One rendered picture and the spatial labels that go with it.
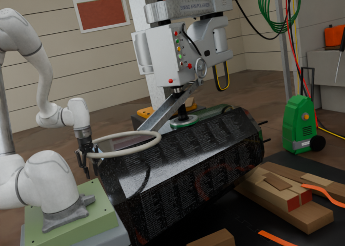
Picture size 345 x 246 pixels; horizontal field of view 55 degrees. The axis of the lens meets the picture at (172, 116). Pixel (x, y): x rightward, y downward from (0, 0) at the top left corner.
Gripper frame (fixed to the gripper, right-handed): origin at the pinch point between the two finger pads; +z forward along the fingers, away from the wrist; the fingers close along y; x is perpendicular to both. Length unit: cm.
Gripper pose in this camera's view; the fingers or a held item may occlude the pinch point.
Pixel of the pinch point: (91, 171)
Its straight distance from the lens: 190.0
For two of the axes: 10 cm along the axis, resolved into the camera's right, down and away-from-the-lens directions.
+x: -6.3, -0.6, 7.8
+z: 1.5, 9.7, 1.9
